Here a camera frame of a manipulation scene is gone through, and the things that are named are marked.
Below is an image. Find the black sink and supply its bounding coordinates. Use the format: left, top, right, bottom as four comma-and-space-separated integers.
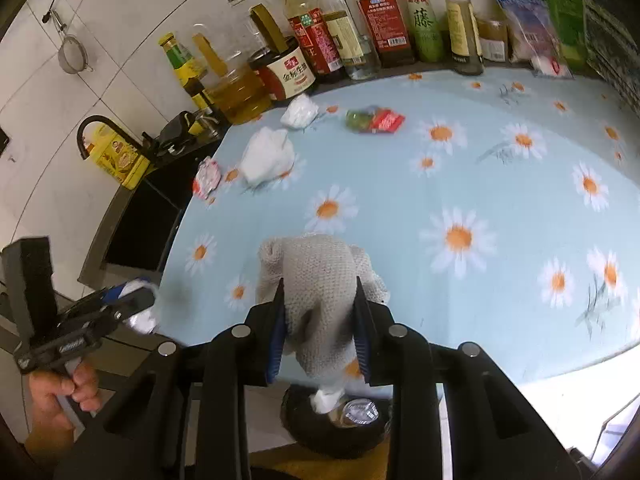
77, 135, 226, 286

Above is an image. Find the large cooking oil jug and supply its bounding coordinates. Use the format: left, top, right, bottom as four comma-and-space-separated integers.
192, 0, 273, 126

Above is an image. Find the bin with black bag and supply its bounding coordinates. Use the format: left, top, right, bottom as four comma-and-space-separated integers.
280, 385, 393, 461

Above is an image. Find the clear bottle red label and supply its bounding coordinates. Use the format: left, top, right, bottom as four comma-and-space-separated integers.
350, 0, 416, 68

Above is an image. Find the small brown jar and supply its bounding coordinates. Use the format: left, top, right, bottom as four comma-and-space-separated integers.
475, 17, 508, 63

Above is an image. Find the dark soy sauce jug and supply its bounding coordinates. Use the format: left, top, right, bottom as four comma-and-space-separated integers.
247, 4, 318, 103

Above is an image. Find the red white wrapper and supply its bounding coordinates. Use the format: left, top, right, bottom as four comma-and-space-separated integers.
192, 156, 222, 203

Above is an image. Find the green red wrapper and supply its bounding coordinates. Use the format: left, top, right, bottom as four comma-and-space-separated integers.
346, 106, 406, 135

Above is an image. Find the white plastic ball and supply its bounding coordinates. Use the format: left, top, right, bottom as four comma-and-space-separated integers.
117, 277, 161, 336

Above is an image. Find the white plastic packet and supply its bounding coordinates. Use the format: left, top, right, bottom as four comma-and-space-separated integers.
495, 0, 573, 78

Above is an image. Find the small white tissue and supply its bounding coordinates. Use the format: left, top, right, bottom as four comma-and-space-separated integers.
279, 92, 320, 131

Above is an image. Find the clear bottle beige label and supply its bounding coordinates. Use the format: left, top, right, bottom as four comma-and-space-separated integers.
305, 0, 383, 81

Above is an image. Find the green packet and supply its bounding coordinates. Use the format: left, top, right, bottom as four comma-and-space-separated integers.
539, 0, 588, 71

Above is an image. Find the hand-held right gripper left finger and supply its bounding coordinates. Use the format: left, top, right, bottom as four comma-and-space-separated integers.
55, 277, 287, 480

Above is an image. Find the blue daisy tablecloth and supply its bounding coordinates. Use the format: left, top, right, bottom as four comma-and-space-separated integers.
155, 67, 640, 401

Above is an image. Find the person's left forearm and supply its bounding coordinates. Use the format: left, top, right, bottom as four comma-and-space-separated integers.
22, 425, 76, 461

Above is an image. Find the black faucet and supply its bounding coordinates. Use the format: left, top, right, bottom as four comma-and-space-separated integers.
76, 115, 161, 161

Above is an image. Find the person's orange clothing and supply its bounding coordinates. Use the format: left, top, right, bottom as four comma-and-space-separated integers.
250, 442, 391, 480

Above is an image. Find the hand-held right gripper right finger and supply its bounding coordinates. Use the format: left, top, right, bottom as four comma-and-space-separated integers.
352, 275, 581, 480

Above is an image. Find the person's left hand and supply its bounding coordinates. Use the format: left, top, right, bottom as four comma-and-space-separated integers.
27, 360, 103, 433

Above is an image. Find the metal soap dispenser pump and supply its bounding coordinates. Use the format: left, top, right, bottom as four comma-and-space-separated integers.
197, 105, 221, 133

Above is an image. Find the green yellow sauce bottle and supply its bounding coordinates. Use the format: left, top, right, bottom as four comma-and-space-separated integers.
159, 32, 213, 111

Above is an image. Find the dark-capped red label bottle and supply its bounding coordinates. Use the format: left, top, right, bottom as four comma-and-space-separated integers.
271, 0, 348, 83

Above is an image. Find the black folded cloth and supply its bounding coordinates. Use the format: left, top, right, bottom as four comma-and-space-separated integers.
150, 110, 201, 153

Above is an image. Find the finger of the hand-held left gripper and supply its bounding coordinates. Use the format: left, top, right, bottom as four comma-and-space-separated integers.
97, 282, 157, 326

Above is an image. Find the green label bottle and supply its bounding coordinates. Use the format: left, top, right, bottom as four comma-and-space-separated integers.
392, 0, 446, 63

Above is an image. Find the large white tissue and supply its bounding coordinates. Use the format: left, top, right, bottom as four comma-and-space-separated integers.
239, 126, 296, 186

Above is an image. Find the grey knitted cloth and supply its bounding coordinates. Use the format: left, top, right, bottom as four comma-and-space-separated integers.
256, 234, 390, 413

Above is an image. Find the round metal strainer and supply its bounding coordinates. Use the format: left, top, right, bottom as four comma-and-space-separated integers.
42, 10, 95, 75

